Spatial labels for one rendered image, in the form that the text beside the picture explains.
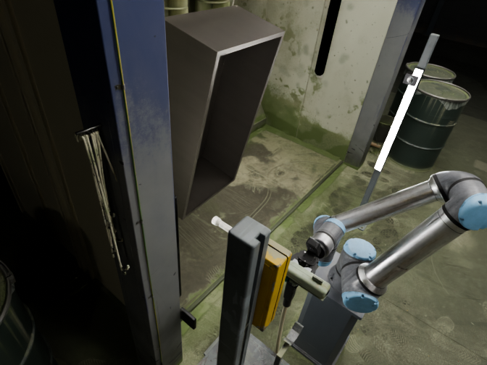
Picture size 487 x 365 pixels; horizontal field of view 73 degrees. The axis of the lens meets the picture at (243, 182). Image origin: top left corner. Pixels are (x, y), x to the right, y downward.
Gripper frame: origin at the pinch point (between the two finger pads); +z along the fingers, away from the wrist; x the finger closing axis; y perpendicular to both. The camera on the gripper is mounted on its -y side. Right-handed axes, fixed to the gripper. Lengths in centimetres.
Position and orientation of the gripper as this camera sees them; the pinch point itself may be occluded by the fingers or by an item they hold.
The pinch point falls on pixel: (291, 278)
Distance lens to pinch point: 117.6
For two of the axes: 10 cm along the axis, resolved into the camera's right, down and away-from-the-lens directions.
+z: -6.1, 4.4, -6.6
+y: -0.9, 7.9, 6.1
